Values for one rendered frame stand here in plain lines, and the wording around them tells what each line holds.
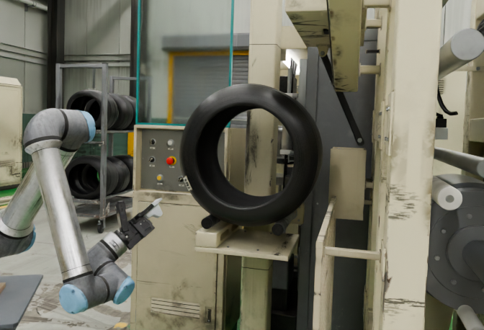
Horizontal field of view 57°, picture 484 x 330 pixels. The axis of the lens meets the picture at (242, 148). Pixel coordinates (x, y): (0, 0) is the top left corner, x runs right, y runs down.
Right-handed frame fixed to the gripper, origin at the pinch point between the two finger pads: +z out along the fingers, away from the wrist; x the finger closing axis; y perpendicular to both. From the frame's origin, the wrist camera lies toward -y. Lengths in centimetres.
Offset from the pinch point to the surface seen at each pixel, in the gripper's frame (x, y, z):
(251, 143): -12, 8, 54
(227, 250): 2.8, 32.1, 6.7
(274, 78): 4, -7, 76
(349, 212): 11, 57, 56
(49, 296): -201, 5, -49
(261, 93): 29, -5, 47
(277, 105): 32, 2, 48
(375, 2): 79, -4, 64
